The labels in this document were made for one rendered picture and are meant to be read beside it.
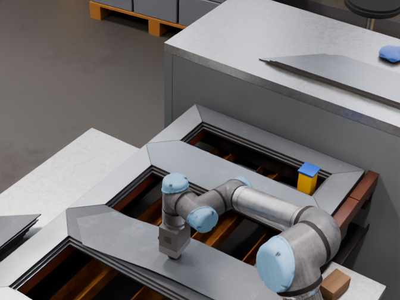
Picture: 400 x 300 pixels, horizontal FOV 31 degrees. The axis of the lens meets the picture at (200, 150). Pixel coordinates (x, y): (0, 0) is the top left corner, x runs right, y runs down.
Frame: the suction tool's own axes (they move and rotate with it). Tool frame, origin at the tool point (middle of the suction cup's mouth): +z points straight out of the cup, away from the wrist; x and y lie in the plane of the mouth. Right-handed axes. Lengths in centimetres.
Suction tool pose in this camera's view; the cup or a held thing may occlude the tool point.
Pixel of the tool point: (174, 258)
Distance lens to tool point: 226.5
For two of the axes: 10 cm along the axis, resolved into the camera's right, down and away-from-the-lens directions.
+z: -0.3, 8.0, 6.0
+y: -4.8, 5.2, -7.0
